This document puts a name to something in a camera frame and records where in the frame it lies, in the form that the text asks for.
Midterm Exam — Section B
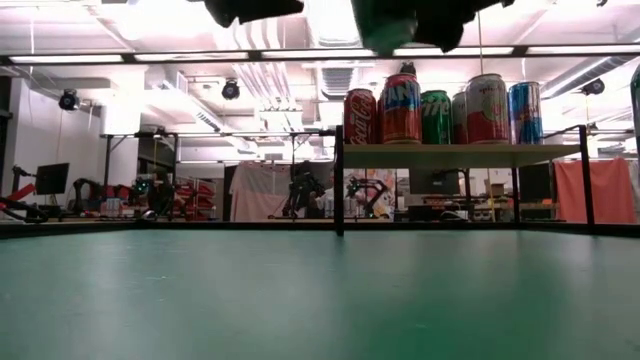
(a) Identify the white cloth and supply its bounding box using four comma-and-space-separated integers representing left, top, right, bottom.
228, 162, 294, 223

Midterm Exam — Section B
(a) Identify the red black background machine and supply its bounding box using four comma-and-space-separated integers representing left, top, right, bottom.
0, 182, 51, 225

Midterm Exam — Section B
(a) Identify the black cloth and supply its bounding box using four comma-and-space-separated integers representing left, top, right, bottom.
289, 160, 335, 221

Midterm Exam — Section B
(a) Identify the wooden shelf with black frame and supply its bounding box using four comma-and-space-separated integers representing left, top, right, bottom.
333, 124, 597, 237

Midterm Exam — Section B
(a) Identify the red parts bin rack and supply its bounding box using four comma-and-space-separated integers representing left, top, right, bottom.
172, 175, 219, 221

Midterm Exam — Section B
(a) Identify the black computer monitor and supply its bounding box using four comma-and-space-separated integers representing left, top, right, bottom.
408, 168, 462, 197
33, 162, 71, 197

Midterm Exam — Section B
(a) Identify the black screen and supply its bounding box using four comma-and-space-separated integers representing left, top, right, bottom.
518, 163, 554, 204

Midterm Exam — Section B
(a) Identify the red soda can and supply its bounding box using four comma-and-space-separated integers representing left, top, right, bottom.
343, 88, 378, 146
378, 73, 423, 145

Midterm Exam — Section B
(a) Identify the green table mat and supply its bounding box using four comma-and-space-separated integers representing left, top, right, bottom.
0, 228, 640, 360

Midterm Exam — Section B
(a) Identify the red fabric cover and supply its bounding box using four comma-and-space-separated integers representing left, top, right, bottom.
553, 157, 636, 225

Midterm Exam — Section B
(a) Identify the black metal table frame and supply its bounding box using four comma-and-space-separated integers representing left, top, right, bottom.
0, 219, 640, 240

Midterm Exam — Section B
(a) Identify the black overhead light bar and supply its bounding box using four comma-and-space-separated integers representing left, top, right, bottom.
0, 45, 640, 66

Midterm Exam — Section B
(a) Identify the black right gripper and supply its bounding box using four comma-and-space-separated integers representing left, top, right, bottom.
413, 0, 516, 54

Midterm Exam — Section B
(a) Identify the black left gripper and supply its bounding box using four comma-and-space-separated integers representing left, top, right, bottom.
187, 0, 305, 29

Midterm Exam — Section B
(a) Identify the floral patterned cloth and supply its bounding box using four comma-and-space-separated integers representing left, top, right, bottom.
344, 168, 397, 220

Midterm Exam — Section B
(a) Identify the slim Red Bull can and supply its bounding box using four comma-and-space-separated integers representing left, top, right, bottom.
508, 81, 545, 146

